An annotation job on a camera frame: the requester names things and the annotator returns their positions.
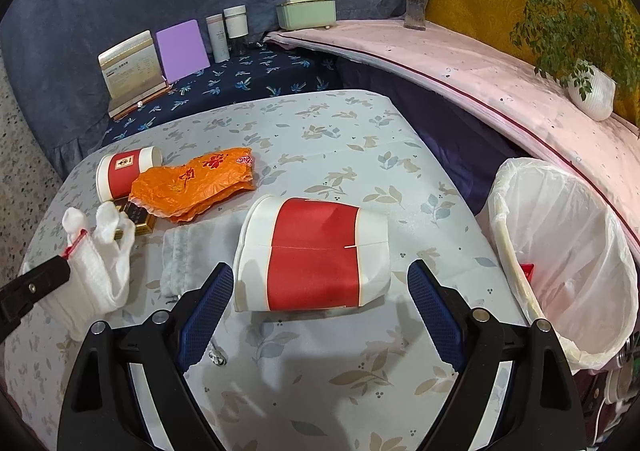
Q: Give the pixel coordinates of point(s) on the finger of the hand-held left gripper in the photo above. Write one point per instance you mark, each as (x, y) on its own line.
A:
(35, 283)

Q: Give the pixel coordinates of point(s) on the small red white paper cup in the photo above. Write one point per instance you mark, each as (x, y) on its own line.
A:
(120, 171)

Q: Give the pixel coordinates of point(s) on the large red white paper cup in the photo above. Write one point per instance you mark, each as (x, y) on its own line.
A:
(310, 256)

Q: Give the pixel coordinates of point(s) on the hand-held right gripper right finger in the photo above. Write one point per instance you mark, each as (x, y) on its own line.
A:
(435, 311)

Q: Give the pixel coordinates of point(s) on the green plant in white pot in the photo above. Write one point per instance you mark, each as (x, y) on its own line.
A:
(595, 88)

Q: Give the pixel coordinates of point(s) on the green tissue box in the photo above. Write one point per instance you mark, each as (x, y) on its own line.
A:
(305, 13)

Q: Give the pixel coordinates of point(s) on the white tube bottle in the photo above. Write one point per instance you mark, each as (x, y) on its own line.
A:
(217, 38)

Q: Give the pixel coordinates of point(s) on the cream wastebasket with white liner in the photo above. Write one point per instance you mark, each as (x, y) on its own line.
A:
(575, 256)

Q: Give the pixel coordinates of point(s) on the orange plastic bag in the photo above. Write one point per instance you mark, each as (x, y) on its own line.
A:
(195, 181)

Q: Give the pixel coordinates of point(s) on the dark gold cigarette box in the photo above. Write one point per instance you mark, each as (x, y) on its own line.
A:
(137, 220)

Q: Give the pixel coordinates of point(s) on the beige calendar on wooden stand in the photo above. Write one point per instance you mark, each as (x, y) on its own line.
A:
(130, 66)

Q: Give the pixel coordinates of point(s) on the dark purple cloth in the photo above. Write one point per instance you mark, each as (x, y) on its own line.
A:
(450, 146)

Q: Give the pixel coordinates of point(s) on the grey cloth pouch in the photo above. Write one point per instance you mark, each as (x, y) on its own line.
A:
(185, 251)

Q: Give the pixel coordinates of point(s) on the pink cloth with red seam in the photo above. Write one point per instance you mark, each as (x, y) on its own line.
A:
(450, 61)

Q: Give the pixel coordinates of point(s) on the dark blue floral cloth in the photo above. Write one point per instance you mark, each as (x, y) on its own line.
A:
(250, 76)

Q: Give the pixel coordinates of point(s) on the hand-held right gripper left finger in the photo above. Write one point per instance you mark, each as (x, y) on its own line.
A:
(205, 316)

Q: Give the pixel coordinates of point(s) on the white jar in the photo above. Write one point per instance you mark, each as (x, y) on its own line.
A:
(235, 21)

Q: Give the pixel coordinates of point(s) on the white cotton glove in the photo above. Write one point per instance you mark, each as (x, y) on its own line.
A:
(95, 271)

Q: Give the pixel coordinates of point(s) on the small silver metal piece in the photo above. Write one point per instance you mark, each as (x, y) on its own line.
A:
(217, 357)

